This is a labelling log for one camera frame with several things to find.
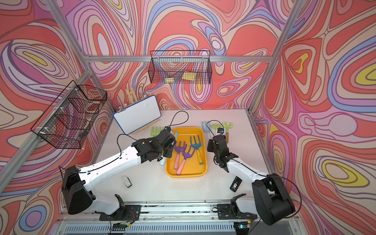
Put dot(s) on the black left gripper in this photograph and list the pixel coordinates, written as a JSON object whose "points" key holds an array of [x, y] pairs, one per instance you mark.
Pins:
{"points": [[171, 148]]}

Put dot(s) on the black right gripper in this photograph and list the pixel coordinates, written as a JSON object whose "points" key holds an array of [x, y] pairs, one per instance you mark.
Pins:
{"points": [[210, 145]]}

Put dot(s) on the green rake wooden handle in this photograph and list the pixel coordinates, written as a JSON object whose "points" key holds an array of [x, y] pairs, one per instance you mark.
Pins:
{"points": [[155, 130]]}

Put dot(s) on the purple cultivator pink handle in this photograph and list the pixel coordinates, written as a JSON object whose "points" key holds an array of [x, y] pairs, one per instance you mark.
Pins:
{"points": [[186, 156], [179, 148]]}

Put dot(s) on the teal cultivator yellow handle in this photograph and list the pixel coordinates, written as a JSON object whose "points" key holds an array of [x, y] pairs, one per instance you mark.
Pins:
{"points": [[196, 144]]}

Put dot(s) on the yellow plastic storage tray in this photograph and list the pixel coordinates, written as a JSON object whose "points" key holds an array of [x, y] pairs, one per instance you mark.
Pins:
{"points": [[191, 168]]}

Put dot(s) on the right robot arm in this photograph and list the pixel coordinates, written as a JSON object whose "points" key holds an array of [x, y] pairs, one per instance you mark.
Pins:
{"points": [[270, 201]]}

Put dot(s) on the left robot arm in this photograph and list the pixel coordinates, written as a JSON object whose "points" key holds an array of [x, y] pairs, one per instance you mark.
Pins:
{"points": [[78, 185]]}

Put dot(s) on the wooden whiteboard stand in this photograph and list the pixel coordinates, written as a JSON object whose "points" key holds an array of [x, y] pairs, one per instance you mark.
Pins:
{"points": [[145, 127]]}

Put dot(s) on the black handheld scanner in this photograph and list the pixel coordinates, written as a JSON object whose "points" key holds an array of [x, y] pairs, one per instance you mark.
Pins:
{"points": [[235, 184]]}

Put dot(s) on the blue framed whiteboard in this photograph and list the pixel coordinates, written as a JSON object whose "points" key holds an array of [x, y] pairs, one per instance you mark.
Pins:
{"points": [[138, 115]]}

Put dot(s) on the small grey clip device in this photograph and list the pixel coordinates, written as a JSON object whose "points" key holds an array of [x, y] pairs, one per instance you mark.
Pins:
{"points": [[127, 182]]}

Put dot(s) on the wooden utensils behind whiteboard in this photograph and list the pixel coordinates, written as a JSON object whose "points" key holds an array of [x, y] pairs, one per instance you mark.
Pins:
{"points": [[131, 98]]}

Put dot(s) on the small yellow block in basket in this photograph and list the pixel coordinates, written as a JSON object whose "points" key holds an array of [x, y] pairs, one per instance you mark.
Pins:
{"points": [[169, 80]]}

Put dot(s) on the yellow sponge in basket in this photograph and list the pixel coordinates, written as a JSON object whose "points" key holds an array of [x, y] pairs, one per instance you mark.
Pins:
{"points": [[189, 76]]}

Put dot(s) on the green circuit board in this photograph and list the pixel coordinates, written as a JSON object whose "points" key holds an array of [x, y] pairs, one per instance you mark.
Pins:
{"points": [[120, 226]]}

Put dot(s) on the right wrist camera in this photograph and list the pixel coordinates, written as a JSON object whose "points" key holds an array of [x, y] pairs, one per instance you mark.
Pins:
{"points": [[220, 131]]}

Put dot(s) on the aluminium front rail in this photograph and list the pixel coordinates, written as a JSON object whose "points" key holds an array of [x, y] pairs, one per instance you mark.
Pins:
{"points": [[176, 218]]}

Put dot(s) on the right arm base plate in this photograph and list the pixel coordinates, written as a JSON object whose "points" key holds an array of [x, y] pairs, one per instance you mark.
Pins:
{"points": [[230, 211]]}

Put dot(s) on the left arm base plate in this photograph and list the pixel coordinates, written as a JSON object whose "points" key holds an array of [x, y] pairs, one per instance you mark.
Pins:
{"points": [[126, 213]]}

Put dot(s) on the black wire basket back wall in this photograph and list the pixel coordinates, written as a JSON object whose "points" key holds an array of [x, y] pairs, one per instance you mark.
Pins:
{"points": [[173, 63]]}

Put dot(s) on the black wire basket wall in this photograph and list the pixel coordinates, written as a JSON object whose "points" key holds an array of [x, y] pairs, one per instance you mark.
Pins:
{"points": [[173, 63], [68, 120]]}

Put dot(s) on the black wire basket left wall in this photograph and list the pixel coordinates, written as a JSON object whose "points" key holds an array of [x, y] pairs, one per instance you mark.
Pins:
{"points": [[68, 120]]}

